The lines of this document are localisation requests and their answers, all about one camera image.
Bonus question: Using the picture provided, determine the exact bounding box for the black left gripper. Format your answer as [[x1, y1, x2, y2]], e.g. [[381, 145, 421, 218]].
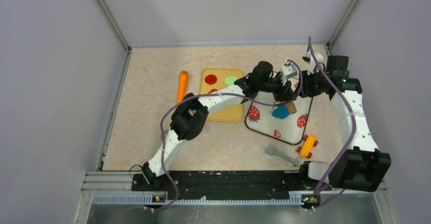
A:
[[256, 73, 295, 101]]

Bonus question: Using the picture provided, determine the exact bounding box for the blue play dough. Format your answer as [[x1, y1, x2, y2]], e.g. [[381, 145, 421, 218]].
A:
[[271, 105, 290, 119]]

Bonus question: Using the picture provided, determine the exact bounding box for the wooden roller tool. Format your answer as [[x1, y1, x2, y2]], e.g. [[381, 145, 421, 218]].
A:
[[286, 101, 297, 114]]

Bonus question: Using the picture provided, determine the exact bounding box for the white strawberry enamel tray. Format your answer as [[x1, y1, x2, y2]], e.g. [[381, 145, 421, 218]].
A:
[[244, 97, 313, 145]]

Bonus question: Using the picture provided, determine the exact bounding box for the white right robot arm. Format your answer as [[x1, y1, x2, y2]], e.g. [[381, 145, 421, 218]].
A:
[[298, 53, 391, 193]]

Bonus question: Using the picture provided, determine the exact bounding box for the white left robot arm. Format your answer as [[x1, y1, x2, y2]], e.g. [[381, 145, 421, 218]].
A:
[[141, 59, 299, 190]]

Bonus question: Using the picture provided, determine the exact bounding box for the green dough disc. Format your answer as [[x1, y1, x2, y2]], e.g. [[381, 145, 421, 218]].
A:
[[225, 76, 238, 86]]

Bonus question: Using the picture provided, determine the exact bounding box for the dark red dough disc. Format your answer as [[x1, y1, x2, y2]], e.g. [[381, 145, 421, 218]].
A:
[[208, 89, 218, 94]]

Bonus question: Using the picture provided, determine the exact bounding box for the grey toy bolt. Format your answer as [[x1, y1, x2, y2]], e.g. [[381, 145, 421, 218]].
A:
[[265, 145, 299, 167]]

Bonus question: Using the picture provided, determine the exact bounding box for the yellow toy brick car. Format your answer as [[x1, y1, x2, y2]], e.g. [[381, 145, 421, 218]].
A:
[[297, 135, 319, 159]]

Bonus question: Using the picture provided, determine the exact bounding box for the orange toy rolling pin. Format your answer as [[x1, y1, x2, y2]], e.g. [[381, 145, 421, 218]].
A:
[[176, 71, 189, 104]]

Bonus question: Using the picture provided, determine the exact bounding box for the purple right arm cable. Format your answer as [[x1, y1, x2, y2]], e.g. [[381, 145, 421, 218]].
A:
[[305, 36, 358, 211]]

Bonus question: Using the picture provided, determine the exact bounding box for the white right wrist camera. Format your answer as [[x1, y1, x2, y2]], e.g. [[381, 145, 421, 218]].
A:
[[302, 51, 324, 75]]

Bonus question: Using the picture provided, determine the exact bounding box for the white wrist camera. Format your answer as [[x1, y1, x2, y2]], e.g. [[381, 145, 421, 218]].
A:
[[281, 62, 298, 84], [302, 51, 324, 75]]

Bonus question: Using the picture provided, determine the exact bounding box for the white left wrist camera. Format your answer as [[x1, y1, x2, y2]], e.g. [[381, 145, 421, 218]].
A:
[[281, 62, 298, 84]]

